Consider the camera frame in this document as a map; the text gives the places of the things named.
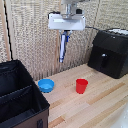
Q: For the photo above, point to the blue bowl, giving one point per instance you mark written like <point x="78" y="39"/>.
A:
<point x="46" y="85"/>

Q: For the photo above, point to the black fabric storage box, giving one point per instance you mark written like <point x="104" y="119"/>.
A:
<point x="20" y="100"/>

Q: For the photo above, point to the white paper sheet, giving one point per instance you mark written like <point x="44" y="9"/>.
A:
<point x="120" y="31"/>

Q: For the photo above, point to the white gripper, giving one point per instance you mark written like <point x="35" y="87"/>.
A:
<point x="66" y="22"/>

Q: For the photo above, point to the red cup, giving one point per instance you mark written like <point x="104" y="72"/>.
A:
<point x="81" y="86"/>

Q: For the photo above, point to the black paper shredder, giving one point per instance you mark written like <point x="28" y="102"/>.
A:
<point x="110" y="55"/>

